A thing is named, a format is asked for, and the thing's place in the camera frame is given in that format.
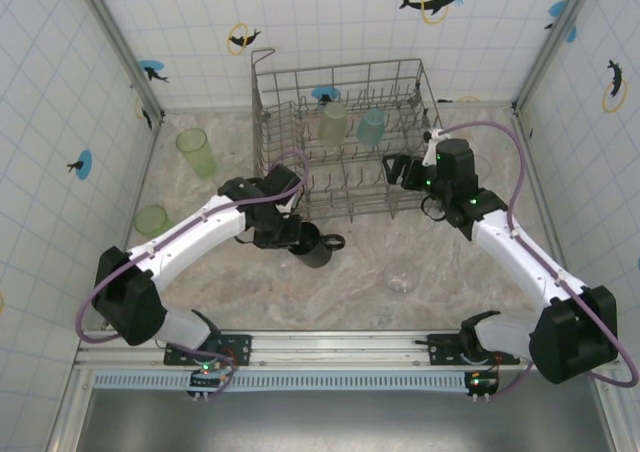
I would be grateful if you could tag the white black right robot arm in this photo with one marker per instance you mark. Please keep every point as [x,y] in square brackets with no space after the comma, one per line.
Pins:
[515,267]

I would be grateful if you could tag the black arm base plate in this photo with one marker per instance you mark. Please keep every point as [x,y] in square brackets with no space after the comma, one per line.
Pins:
[440,349]
[240,347]

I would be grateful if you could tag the blue patch black fin sticker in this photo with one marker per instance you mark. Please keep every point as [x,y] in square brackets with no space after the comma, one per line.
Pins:
[557,9]

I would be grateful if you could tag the clear glass with base sticker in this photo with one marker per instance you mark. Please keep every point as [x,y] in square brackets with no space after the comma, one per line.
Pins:
[400,272]

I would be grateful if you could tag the pale yellow translucent cup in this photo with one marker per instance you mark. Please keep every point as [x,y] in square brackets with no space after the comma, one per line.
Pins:
[332,124]

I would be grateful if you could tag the aluminium table side rail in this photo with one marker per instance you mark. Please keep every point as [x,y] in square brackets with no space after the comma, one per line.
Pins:
[545,207]
[144,172]

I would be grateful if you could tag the blue oval black shark sticker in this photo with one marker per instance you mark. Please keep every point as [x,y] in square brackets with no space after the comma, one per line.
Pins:
[152,69]

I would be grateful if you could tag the circuit board with LED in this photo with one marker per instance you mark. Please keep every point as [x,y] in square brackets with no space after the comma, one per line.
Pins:
[480,384]
[205,382]

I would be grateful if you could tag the black metal mug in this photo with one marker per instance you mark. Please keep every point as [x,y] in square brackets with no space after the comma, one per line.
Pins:
[320,257]

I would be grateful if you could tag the teal translucent cup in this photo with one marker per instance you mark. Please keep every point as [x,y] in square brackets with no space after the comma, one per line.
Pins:
[371,127]

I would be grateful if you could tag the tall green translucent tumbler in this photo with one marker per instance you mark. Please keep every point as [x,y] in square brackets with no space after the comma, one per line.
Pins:
[195,152]

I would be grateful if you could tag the aluminium mounting rail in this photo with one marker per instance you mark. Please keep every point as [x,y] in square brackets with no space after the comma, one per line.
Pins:
[325,344]

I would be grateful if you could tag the aluminium corner post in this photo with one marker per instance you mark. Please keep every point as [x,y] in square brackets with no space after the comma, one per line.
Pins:
[120,37]
[555,37]

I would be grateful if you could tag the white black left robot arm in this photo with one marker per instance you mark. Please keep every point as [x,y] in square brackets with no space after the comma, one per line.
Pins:
[200,242]

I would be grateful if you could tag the blue oval black fish sticker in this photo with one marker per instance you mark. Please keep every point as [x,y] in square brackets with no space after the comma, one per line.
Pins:
[82,164]

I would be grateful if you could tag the short green translucent cup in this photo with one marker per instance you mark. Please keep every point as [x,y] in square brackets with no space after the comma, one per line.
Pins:
[152,222]

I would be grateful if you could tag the grey metal panel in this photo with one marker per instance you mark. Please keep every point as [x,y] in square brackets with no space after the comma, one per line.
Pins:
[325,422]

